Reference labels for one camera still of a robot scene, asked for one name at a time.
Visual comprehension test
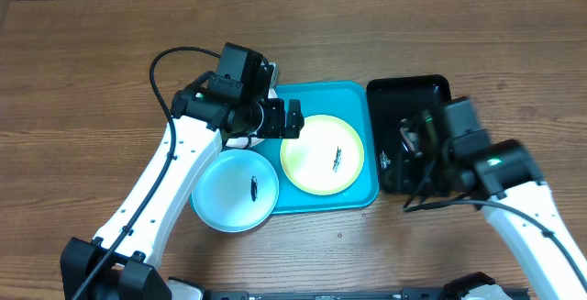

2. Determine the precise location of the white round plate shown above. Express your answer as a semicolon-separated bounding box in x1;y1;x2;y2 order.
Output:
224;86;279;150

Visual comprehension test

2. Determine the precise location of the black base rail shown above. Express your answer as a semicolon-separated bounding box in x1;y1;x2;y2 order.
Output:
167;276;533;300

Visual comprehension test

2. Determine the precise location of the black rectangular water tray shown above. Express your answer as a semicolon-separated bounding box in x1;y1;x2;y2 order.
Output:
366;74;451;194

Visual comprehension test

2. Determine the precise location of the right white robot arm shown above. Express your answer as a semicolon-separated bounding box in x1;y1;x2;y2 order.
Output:
400;111;586;299

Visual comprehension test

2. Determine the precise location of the green scouring sponge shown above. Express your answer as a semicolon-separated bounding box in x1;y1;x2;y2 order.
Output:
400;127;422;157

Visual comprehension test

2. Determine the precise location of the teal plastic serving tray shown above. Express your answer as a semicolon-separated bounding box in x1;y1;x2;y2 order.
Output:
189;80;381;216

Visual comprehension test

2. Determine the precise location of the light blue round plate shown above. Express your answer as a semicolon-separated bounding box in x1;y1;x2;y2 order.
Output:
190;150;279;233

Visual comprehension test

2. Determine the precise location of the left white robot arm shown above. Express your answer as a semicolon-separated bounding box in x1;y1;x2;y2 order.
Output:
60;62;304;299

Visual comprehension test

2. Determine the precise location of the yellow-green rimmed plate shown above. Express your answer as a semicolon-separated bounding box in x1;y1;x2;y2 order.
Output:
280;115;365;195

